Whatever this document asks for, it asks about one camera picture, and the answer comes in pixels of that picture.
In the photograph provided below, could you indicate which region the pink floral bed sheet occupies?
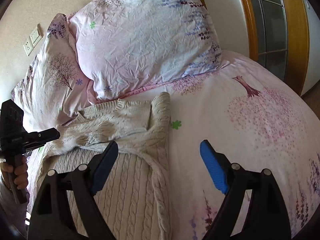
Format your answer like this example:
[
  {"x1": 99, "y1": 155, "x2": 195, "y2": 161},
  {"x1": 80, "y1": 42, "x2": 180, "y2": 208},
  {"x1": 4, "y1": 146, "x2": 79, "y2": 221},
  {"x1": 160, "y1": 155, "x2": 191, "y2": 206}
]
[{"x1": 24, "y1": 49, "x2": 320, "y2": 240}]

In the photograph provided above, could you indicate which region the white wall socket panel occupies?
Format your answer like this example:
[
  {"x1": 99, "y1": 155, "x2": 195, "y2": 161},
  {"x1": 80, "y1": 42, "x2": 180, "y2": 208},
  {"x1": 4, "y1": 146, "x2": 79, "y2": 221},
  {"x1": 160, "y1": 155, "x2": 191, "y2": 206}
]
[{"x1": 23, "y1": 24, "x2": 43, "y2": 56}]

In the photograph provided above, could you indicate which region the cream cable-knit sweater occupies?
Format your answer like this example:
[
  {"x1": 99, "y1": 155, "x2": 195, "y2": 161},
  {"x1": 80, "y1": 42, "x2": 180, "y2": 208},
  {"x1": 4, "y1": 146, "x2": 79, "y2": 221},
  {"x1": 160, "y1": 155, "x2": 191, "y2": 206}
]
[{"x1": 27, "y1": 92, "x2": 172, "y2": 239}]

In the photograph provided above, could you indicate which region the pink floral pillow front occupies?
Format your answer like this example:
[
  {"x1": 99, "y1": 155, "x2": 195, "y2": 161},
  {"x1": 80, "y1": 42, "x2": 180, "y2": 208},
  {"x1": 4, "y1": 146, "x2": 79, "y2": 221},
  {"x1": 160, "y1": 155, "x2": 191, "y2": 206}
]
[{"x1": 69, "y1": 0, "x2": 222, "y2": 101}]

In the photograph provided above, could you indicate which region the pink floral pillow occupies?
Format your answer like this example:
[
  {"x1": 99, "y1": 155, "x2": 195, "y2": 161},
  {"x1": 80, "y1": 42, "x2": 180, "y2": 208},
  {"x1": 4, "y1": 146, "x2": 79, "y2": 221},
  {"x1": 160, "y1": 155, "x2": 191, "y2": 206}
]
[
  {"x1": 12, "y1": 13, "x2": 92, "y2": 132},
  {"x1": 69, "y1": 0, "x2": 222, "y2": 101}
]

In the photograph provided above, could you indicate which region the pink floral pillow back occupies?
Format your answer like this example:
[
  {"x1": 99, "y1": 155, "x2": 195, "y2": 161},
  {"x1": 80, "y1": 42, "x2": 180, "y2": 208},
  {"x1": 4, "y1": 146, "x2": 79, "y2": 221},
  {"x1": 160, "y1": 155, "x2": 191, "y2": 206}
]
[{"x1": 12, "y1": 13, "x2": 92, "y2": 132}]

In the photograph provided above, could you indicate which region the wooden glass door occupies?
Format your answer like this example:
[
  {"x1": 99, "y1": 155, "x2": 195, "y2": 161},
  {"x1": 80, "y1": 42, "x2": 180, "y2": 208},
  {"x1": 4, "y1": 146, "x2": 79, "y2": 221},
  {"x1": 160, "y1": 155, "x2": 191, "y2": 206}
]
[{"x1": 241, "y1": 0, "x2": 310, "y2": 95}]

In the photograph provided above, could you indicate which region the person's left hand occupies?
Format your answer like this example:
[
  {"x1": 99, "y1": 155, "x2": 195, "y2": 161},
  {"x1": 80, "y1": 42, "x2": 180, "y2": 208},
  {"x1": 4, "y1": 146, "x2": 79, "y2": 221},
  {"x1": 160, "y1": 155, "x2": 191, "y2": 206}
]
[{"x1": 1, "y1": 155, "x2": 28, "y2": 190}]

